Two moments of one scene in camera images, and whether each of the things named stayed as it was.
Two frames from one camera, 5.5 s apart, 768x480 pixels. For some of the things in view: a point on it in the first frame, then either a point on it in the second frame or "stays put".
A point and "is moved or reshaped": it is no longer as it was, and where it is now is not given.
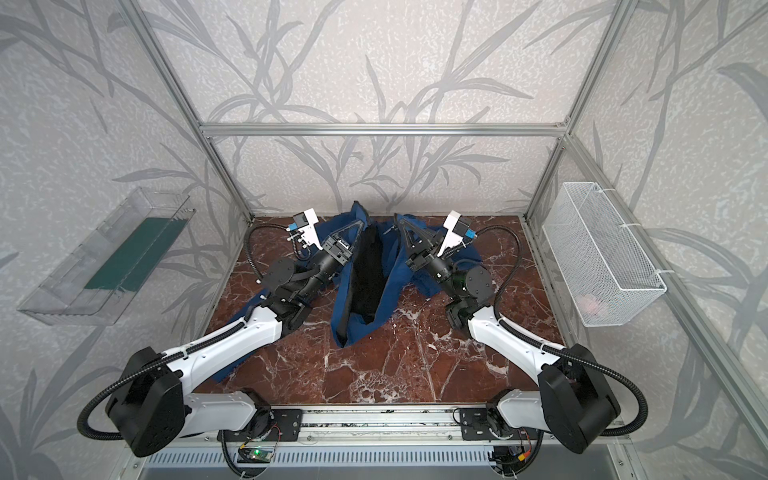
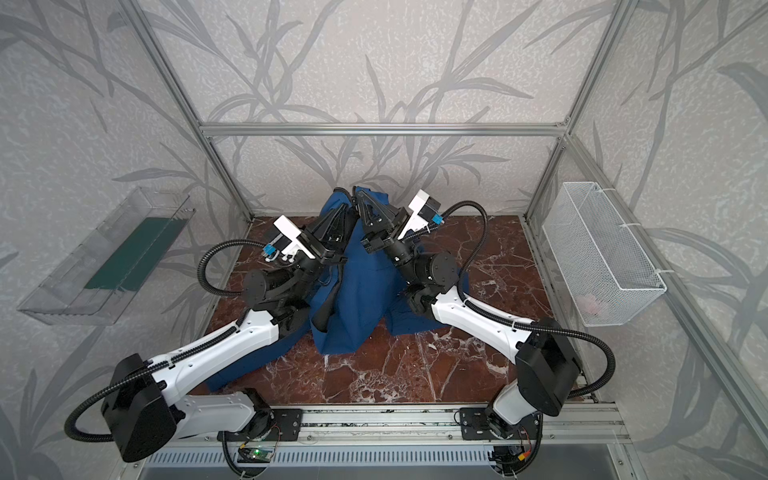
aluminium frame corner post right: (620, 17) stays put
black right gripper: (423, 253) -> (377, 234)
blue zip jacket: (377, 270) is moved or reshaped
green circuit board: (260, 453) stays put
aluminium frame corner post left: (170, 74) stays put
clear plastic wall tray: (89, 283) stays put
